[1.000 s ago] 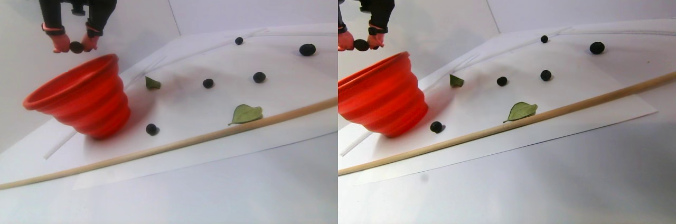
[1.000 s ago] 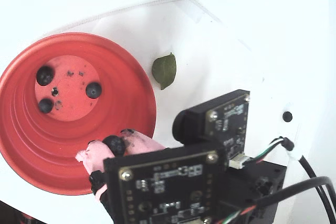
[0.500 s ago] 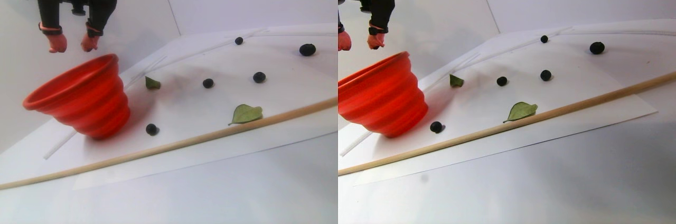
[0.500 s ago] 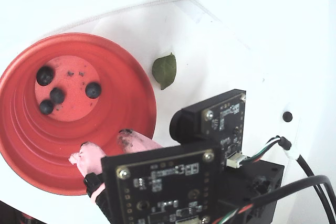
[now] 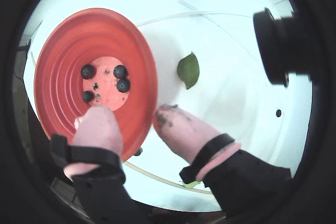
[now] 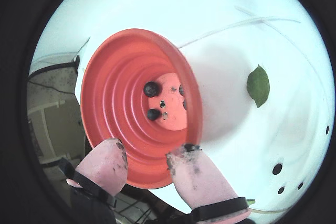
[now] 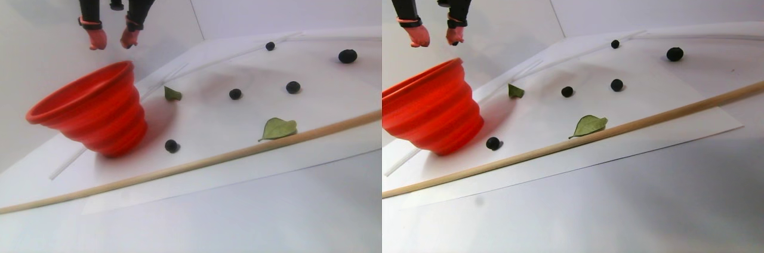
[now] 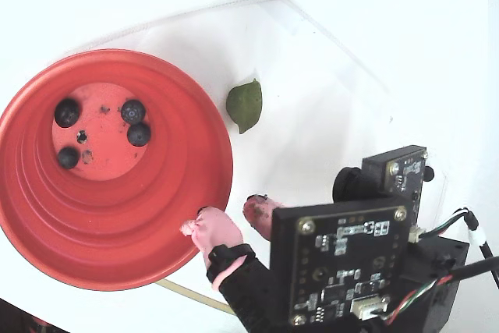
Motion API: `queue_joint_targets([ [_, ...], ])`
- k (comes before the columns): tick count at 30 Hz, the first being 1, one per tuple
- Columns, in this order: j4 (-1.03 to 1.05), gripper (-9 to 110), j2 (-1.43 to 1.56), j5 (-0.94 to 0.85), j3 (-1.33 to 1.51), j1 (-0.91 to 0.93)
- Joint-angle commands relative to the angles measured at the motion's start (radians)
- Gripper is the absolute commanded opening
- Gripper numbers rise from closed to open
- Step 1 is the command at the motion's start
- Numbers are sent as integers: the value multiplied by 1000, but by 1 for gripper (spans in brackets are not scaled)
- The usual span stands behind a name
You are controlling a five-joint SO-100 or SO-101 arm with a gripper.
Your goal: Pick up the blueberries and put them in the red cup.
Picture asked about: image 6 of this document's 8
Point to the pink-sleeved gripper finger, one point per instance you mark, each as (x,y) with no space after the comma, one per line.
(105,166)
(199,179)

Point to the red collapsible silicone cup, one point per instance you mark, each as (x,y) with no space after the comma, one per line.
(118,103)

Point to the dark green leaf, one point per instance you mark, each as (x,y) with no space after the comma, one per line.
(258,86)

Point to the white frame furniture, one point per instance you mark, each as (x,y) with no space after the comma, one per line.
(46,129)

